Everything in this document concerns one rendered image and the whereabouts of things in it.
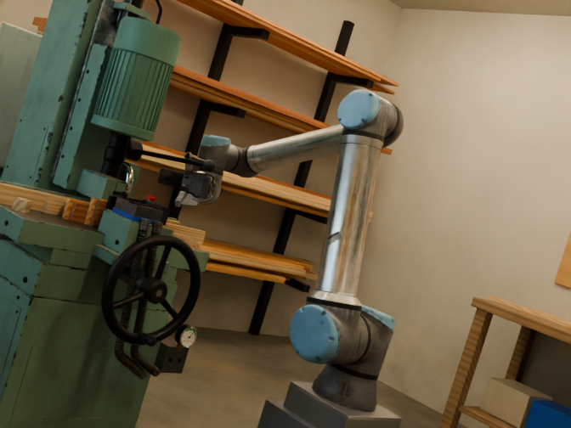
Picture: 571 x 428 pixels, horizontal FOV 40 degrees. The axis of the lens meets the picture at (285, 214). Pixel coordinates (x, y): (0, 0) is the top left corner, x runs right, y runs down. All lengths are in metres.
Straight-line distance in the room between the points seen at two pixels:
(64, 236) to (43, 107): 0.52
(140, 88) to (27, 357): 0.76
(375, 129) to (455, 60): 3.72
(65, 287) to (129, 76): 0.58
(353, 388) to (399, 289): 3.44
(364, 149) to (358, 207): 0.16
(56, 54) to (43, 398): 0.98
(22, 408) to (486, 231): 3.73
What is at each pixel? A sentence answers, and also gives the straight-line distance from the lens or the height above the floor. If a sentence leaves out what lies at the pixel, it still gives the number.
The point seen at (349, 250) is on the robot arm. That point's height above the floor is 1.04.
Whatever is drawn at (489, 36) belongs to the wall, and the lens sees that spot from 5.70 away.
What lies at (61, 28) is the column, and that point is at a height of 1.40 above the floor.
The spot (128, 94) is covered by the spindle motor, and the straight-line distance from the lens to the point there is 2.15.
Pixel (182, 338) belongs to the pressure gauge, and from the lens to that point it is 2.25.
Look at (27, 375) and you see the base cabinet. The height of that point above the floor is 0.51.
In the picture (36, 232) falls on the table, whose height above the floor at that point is 0.87.
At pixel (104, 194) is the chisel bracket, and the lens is 2.18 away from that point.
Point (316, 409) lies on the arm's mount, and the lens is 2.20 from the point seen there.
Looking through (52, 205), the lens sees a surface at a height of 0.93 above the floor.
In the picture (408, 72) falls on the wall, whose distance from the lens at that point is 6.02.
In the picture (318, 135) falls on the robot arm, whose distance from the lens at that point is 2.36.
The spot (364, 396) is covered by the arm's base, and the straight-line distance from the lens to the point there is 2.22.
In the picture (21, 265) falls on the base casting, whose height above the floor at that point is 0.77.
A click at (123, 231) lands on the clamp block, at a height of 0.93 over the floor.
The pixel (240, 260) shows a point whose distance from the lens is 4.93.
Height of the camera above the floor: 1.18
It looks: 3 degrees down
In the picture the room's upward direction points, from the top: 17 degrees clockwise
